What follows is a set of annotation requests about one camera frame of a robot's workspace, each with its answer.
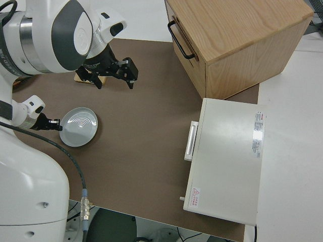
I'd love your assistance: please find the gray plate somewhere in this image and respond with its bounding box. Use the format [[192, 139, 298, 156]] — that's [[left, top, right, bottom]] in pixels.
[[59, 107, 100, 148]]

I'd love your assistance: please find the brown table mat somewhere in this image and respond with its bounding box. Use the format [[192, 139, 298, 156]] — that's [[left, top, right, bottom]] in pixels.
[[11, 37, 260, 239]]

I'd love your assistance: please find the white toaster oven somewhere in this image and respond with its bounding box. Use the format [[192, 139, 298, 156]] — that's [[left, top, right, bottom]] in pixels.
[[178, 97, 268, 226]]

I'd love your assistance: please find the wooden mug tree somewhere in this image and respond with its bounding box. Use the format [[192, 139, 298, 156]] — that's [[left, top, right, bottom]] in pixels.
[[74, 72, 107, 85]]

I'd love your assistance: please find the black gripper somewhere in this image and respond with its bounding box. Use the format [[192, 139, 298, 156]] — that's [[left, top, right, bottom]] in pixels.
[[30, 113, 63, 132], [77, 44, 139, 90]]

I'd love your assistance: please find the black arm base cable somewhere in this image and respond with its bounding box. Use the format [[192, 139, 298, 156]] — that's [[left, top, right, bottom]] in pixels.
[[0, 120, 90, 239]]

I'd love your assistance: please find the wooden box with black handle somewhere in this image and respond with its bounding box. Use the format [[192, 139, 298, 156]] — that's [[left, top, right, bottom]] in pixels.
[[164, 0, 314, 100]]

